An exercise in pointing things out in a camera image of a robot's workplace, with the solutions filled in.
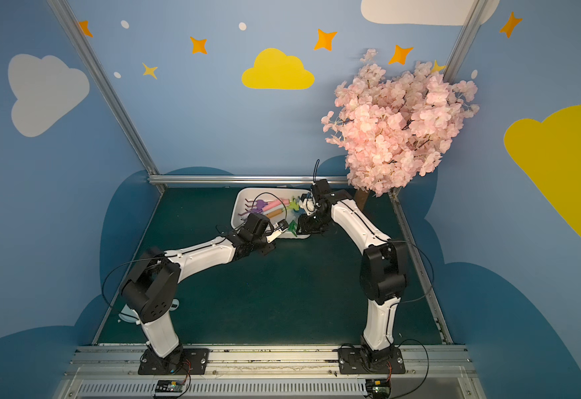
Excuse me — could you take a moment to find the dark green wooden-handled rake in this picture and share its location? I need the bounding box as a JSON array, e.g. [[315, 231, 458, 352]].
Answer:
[[287, 219, 298, 237]]

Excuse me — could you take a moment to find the small circuit board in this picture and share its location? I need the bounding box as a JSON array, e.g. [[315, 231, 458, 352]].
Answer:
[[365, 379, 391, 399], [155, 380, 185, 394]]

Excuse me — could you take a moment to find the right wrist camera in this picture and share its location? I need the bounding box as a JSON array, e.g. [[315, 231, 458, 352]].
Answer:
[[300, 196, 315, 215]]

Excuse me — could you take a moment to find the aluminium back frame bar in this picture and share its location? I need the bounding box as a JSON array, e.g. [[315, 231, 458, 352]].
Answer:
[[148, 174, 350, 186]]

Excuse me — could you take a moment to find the right small circuit board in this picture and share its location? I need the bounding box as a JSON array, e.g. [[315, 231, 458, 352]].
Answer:
[[365, 379, 391, 399]]

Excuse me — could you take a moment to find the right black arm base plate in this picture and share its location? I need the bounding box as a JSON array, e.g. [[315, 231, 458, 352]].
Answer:
[[336, 344, 406, 375]]

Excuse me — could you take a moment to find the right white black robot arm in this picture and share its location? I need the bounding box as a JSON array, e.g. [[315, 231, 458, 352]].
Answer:
[[298, 180, 408, 364]]

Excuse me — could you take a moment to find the lime green wooden-handled rake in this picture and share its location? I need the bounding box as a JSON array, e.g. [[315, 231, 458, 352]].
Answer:
[[288, 198, 305, 213]]

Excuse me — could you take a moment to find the aluminium front rail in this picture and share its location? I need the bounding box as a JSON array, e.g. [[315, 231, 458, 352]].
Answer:
[[54, 344, 486, 398]]

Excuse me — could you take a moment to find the white plastic storage box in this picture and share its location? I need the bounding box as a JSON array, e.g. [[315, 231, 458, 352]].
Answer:
[[231, 188, 310, 239]]

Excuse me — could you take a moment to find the left small circuit board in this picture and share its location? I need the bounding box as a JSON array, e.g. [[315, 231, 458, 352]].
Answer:
[[155, 380, 185, 394]]

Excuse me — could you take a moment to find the purple pink-handled hand rake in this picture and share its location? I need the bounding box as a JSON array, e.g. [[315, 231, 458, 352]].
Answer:
[[245, 199, 290, 212]]

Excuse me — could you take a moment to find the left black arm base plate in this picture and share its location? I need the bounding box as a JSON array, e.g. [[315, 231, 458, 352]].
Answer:
[[138, 347, 210, 375]]

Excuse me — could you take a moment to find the pink artificial blossom tree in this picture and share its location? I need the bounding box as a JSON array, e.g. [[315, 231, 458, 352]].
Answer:
[[321, 48, 479, 196]]

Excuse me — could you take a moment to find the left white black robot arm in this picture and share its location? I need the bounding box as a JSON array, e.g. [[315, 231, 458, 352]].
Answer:
[[121, 214, 290, 364]]

